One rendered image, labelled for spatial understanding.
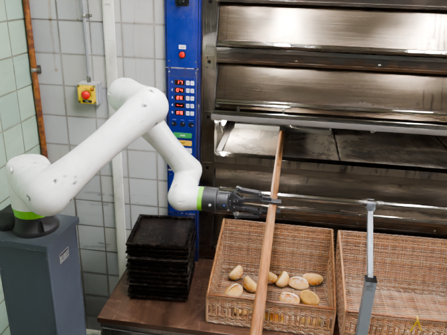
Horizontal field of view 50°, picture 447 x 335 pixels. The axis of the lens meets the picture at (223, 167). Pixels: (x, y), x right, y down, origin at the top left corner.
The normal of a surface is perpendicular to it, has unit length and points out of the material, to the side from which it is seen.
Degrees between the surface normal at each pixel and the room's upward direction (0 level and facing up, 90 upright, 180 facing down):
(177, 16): 90
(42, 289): 90
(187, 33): 90
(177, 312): 0
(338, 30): 70
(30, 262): 90
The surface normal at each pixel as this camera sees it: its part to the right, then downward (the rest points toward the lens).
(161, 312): 0.03, -0.93
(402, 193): -0.13, 0.03
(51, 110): -0.14, 0.36
